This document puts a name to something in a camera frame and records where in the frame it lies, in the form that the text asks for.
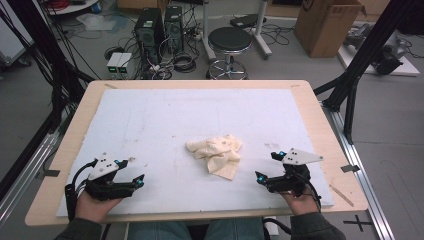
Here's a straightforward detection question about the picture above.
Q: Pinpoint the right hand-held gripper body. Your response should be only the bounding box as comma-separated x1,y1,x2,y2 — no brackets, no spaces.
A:
266,148,324,198

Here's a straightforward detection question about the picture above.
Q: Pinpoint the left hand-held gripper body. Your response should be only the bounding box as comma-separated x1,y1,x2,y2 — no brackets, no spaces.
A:
84,152,136,202

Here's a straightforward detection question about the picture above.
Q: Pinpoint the cream printed cloth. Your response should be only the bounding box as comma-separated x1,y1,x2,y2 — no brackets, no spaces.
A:
185,134,243,182

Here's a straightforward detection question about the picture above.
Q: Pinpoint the person's right hand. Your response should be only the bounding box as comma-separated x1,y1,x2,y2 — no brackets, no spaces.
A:
279,189,321,217

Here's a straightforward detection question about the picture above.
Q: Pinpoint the thin wooden stick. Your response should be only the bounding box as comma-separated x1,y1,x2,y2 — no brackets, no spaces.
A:
329,184,355,208

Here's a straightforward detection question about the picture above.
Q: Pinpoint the person's left leg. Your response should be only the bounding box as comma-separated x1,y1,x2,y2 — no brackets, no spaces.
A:
128,221,189,240

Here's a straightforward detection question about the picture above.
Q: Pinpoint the person's leg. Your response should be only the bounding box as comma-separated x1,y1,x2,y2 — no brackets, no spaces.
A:
206,218,266,240
128,221,189,240

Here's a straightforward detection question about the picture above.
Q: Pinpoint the person's right leg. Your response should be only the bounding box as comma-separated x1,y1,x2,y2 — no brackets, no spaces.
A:
206,218,266,240

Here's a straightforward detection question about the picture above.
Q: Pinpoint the white foam mat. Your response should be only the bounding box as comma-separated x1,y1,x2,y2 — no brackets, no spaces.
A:
56,88,335,218

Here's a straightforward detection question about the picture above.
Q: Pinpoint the black tape cross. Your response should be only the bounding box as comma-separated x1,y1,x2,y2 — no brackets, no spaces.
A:
343,214,373,233

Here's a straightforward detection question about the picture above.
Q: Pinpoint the white power supply unit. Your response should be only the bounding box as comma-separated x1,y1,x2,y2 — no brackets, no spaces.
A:
106,52,124,75
116,52,133,74

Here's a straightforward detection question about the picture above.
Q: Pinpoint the white desk leg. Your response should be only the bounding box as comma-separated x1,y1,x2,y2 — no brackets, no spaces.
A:
253,0,273,60
201,0,218,63

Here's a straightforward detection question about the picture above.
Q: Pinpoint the black round stool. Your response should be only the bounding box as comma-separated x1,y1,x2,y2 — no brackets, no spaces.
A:
206,26,253,81

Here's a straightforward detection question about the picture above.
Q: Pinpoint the wide black computer tower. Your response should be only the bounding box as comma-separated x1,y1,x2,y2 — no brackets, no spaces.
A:
134,8,165,64

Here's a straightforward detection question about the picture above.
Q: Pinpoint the large cardboard box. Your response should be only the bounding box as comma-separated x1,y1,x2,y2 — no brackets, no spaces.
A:
293,0,367,58

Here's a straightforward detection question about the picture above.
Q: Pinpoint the black flat floor device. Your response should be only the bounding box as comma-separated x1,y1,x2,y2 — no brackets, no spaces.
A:
229,13,268,29

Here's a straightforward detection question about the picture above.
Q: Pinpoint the clear plastic sheet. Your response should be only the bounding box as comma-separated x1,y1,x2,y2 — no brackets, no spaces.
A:
76,13,118,32

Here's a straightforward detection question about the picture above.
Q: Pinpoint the white board with grey device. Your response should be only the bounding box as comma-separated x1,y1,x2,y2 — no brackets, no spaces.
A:
337,23,421,77

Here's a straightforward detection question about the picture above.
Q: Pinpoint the narrow black computer tower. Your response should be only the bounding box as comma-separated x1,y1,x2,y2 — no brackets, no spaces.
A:
164,5,185,54

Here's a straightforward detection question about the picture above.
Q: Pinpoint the white panel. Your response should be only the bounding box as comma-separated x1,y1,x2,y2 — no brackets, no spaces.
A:
0,9,34,68

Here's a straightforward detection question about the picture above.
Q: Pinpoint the white round table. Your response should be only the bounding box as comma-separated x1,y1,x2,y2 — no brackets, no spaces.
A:
46,0,101,16

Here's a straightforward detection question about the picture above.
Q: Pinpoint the right hand-held gripper cable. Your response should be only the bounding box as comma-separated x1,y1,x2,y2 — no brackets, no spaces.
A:
298,173,323,213

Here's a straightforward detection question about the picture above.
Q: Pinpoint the hand-held gripper cable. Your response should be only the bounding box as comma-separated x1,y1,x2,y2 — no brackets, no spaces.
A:
298,173,323,213
64,158,99,223

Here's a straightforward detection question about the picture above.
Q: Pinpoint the left hand-held gripper cable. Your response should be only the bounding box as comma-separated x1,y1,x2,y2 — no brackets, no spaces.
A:
64,158,99,223

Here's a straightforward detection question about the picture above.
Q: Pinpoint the black cable under table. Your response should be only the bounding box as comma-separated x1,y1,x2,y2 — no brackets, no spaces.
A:
262,217,293,240

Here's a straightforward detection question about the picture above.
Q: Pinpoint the aluminium rail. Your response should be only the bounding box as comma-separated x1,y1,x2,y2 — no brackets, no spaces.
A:
0,133,63,228
321,101,396,240

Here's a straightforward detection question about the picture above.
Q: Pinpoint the black cable coil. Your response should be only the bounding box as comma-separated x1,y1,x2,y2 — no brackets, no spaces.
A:
173,52,198,74

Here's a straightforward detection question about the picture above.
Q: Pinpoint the black metal frame strut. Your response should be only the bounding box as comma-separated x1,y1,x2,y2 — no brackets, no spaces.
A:
313,0,418,145

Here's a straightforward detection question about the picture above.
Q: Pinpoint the black frame with cable bundle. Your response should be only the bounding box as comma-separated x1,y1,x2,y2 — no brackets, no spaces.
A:
0,0,98,134

